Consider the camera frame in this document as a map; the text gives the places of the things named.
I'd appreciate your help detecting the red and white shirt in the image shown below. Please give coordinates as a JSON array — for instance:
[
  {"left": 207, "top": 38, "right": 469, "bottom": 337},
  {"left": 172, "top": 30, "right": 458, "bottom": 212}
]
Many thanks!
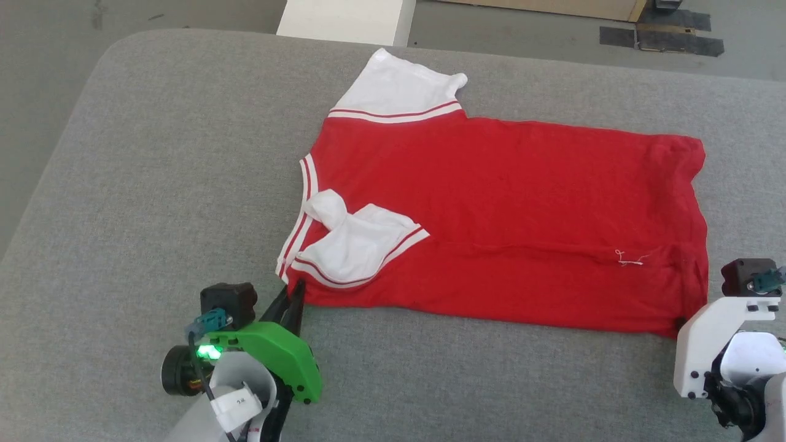
[{"left": 274, "top": 48, "right": 710, "bottom": 340}]

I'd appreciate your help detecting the lemon print wooden frame screen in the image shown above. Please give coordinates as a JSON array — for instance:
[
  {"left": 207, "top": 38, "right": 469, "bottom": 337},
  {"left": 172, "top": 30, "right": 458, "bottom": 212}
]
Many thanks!
[{"left": 439, "top": 0, "right": 649, "bottom": 23}]

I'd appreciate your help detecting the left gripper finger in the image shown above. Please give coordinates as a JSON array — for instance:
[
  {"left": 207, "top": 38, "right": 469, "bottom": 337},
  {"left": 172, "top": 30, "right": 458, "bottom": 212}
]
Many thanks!
[
  {"left": 260, "top": 286, "right": 292, "bottom": 324},
  {"left": 279, "top": 279, "right": 306, "bottom": 338}
]

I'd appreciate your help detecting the long black floor tape patch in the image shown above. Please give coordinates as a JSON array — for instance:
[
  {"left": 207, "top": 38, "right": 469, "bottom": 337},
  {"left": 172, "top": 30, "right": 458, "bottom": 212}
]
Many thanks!
[{"left": 636, "top": 31, "right": 726, "bottom": 58}]

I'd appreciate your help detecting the white box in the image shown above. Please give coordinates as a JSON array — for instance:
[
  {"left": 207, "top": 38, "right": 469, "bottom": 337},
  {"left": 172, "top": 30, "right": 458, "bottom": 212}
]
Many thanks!
[{"left": 276, "top": 0, "right": 417, "bottom": 47}]

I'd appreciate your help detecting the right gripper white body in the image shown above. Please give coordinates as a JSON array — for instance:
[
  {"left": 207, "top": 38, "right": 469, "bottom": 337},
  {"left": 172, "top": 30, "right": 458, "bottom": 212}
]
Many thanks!
[{"left": 673, "top": 296, "right": 782, "bottom": 400}]

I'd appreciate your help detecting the wide black floor tape patch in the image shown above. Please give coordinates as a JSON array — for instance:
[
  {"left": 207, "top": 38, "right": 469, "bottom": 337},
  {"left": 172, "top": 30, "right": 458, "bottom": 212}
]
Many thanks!
[{"left": 640, "top": 9, "right": 712, "bottom": 32}]

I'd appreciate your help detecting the small black floor tape patch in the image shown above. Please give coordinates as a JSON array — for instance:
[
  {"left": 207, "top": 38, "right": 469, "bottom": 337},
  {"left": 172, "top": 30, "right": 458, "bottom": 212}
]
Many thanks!
[{"left": 599, "top": 26, "right": 637, "bottom": 49}]

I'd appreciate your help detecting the grey fabric sofa seat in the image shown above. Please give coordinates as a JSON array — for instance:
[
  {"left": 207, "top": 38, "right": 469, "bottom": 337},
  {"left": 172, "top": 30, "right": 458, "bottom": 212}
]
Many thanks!
[{"left": 0, "top": 28, "right": 786, "bottom": 442}]

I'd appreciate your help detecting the white cable label tag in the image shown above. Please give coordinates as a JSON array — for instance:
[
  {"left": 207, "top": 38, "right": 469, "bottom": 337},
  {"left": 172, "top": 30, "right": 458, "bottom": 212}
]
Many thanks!
[{"left": 211, "top": 383, "right": 263, "bottom": 433}]

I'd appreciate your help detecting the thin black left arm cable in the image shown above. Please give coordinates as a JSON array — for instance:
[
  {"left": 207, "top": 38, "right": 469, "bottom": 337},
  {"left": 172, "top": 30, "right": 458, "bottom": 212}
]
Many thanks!
[{"left": 187, "top": 331, "right": 241, "bottom": 442}]

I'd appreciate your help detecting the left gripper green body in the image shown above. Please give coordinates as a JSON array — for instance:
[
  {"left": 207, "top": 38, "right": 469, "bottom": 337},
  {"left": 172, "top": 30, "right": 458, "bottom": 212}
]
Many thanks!
[{"left": 161, "top": 322, "right": 324, "bottom": 405}]

